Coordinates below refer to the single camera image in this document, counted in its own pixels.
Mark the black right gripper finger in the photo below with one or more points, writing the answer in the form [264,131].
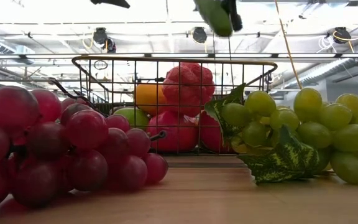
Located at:
[235,14]

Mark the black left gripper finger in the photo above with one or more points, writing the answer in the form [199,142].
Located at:
[110,2]

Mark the green cucumber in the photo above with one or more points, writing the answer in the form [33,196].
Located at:
[214,15]

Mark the orange mini pumpkin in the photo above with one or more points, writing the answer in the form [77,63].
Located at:
[190,88]

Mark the yellow orange mango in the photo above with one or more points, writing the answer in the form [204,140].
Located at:
[149,98]

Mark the light green pear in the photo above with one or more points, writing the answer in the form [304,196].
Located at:
[132,116]

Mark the bright red apple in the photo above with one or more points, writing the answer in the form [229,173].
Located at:
[213,133]

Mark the red and yellow mango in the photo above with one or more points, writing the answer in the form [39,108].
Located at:
[172,133]

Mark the purple grape bunch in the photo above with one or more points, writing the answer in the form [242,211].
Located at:
[85,129]

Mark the green grape bunch with leaves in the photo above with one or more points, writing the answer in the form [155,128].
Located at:
[314,135]

